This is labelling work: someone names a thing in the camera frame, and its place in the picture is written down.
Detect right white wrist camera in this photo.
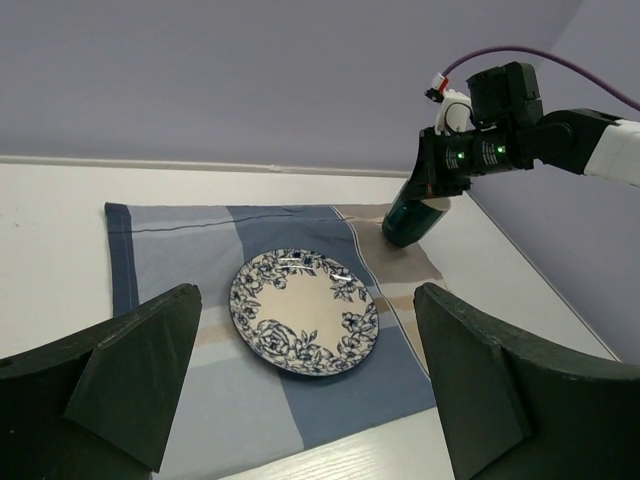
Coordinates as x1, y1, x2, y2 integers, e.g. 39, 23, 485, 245
425, 73, 472, 135

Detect dark teal cup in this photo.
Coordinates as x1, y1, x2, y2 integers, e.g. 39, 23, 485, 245
382, 196, 451, 248

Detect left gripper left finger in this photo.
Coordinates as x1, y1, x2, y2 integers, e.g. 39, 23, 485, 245
1, 284, 202, 479

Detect blue floral ceramic plate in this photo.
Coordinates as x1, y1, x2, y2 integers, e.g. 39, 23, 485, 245
229, 248, 380, 377

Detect blue beige plaid cloth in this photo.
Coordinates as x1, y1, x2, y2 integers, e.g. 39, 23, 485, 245
105, 203, 442, 479

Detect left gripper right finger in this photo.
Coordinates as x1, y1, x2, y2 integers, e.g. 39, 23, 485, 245
414, 283, 639, 479

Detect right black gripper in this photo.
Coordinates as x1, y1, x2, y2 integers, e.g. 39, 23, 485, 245
392, 62, 543, 209

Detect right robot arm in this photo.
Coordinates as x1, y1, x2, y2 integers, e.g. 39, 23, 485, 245
394, 62, 639, 210

